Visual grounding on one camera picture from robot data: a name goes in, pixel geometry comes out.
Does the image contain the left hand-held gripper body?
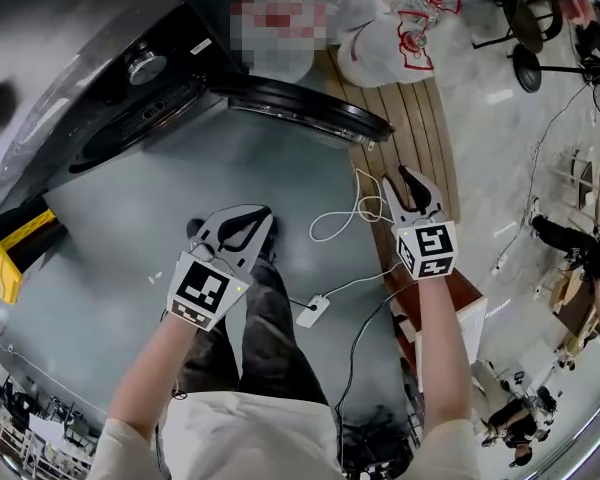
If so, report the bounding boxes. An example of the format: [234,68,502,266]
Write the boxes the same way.
[165,227,252,332]

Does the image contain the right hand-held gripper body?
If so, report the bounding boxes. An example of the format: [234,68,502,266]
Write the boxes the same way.
[391,209,457,281]

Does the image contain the black round washing machine door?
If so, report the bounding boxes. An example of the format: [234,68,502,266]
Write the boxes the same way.
[209,78,396,150]

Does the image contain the grey washing machine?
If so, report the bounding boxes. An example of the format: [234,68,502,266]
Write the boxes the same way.
[0,0,261,219]

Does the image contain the person's right forearm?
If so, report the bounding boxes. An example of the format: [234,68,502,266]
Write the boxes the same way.
[414,267,477,437]

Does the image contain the person's left forearm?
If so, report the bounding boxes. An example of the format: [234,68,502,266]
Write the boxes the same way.
[107,311,231,440]

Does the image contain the wooden slatted platform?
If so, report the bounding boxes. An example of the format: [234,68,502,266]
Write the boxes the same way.
[323,46,462,227]

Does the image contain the brown wooden cabinet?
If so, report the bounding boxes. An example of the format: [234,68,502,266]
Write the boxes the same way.
[382,261,489,395]

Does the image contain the person's dark trousers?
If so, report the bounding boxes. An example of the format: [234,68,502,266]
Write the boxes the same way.
[178,252,331,405]

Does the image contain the white power strip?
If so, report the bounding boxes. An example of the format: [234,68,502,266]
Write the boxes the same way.
[295,292,332,329]

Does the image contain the person's white shirt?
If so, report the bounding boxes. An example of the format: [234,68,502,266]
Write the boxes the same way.
[88,391,487,480]

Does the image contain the black round stand base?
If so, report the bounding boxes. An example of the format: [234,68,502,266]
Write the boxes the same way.
[510,43,600,95]

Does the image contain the wooden stool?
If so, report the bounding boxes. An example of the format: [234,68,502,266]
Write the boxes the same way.
[548,148,600,212]

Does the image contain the black chair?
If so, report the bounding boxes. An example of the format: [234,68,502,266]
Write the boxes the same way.
[472,0,565,54]

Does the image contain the white looped cable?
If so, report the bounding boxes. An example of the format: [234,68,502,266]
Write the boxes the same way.
[308,166,397,244]

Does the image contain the white power strip cable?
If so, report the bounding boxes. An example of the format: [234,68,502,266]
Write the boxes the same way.
[324,260,406,300]

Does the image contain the black cable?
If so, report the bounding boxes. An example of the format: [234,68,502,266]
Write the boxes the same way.
[333,287,422,474]

